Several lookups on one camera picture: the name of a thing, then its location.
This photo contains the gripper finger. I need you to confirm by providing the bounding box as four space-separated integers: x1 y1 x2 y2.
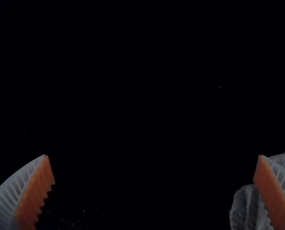
0 154 56 230
252 154 285 230

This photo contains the pale towel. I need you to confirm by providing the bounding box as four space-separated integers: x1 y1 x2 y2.
229 150 285 230

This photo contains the black mat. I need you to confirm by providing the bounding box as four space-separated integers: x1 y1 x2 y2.
0 0 285 230

